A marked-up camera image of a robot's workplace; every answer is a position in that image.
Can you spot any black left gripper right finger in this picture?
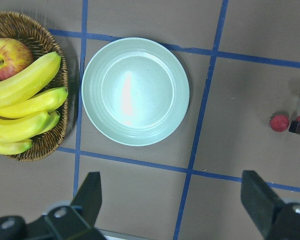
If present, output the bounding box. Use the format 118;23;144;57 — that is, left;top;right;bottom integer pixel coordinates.
240;170;285;239

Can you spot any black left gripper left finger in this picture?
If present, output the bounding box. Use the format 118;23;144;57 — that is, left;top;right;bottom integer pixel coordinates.
70;171;102;227

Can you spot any light green plate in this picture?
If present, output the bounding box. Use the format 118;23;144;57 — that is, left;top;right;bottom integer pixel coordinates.
81;37;190;147

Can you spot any red strawberry without leaves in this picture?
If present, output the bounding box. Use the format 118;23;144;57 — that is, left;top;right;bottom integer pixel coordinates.
269;114;290;133

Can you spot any small hidden yellow banana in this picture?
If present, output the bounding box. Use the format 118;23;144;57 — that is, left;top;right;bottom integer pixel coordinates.
39;110;60;134

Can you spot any bottom yellow banana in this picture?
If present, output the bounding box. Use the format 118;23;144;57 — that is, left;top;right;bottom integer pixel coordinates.
0;139;33;155

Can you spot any top yellow banana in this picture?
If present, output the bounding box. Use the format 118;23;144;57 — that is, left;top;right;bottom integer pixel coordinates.
0;51;62;108

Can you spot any red yellow apple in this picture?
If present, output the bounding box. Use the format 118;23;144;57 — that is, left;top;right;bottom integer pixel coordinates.
0;38;34;81

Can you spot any brown wicker basket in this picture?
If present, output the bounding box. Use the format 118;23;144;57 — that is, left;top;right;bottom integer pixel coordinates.
0;11;69;162

